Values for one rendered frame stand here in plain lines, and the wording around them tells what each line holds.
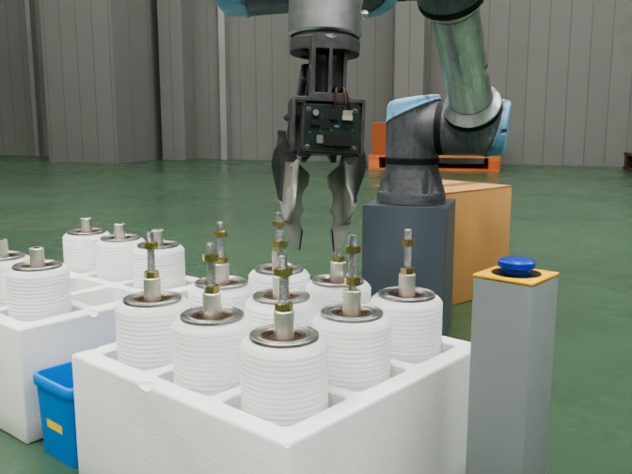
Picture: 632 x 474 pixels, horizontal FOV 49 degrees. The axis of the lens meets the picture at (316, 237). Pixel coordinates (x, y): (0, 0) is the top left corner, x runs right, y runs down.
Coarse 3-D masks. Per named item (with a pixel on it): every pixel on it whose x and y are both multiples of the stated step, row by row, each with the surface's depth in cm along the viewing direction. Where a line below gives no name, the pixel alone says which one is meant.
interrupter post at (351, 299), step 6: (348, 294) 82; (354, 294) 82; (360, 294) 83; (342, 300) 83; (348, 300) 82; (354, 300) 82; (360, 300) 83; (342, 306) 83; (348, 306) 82; (354, 306) 82; (360, 306) 83; (342, 312) 83; (348, 312) 82; (354, 312) 82; (360, 312) 83
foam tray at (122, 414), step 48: (96, 384) 87; (144, 384) 81; (384, 384) 80; (432, 384) 84; (96, 432) 88; (144, 432) 81; (192, 432) 75; (240, 432) 69; (288, 432) 68; (336, 432) 71; (384, 432) 78; (432, 432) 86
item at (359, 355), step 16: (320, 320) 82; (384, 320) 81; (336, 336) 79; (352, 336) 79; (368, 336) 79; (384, 336) 81; (336, 352) 80; (352, 352) 79; (368, 352) 80; (384, 352) 81; (336, 368) 80; (352, 368) 80; (368, 368) 80; (384, 368) 82; (336, 384) 80; (352, 384) 80; (368, 384) 80
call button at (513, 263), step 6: (504, 258) 77; (510, 258) 77; (516, 258) 77; (522, 258) 77; (528, 258) 77; (498, 264) 76; (504, 264) 75; (510, 264) 75; (516, 264) 75; (522, 264) 75; (528, 264) 75; (534, 264) 75; (504, 270) 76; (510, 270) 75; (516, 270) 75; (522, 270) 75; (528, 270) 75
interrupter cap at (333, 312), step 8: (336, 304) 86; (328, 312) 83; (336, 312) 83; (368, 312) 83; (376, 312) 83; (336, 320) 80; (344, 320) 80; (352, 320) 80; (360, 320) 80; (368, 320) 80
